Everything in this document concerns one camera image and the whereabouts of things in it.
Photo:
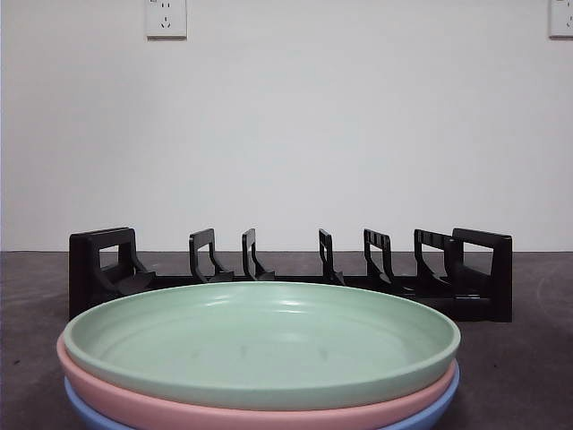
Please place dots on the black plastic dish rack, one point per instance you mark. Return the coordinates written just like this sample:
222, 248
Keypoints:
483, 309

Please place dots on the pink plate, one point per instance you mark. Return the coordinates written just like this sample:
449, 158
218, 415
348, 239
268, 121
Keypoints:
112, 394

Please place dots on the green plate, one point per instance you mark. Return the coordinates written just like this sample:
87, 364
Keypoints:
259, 345

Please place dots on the white wall socket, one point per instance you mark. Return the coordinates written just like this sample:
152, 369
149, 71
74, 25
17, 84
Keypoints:
165, 20
561, 18

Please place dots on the blue plate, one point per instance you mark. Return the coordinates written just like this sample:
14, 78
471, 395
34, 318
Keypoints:
80, 407

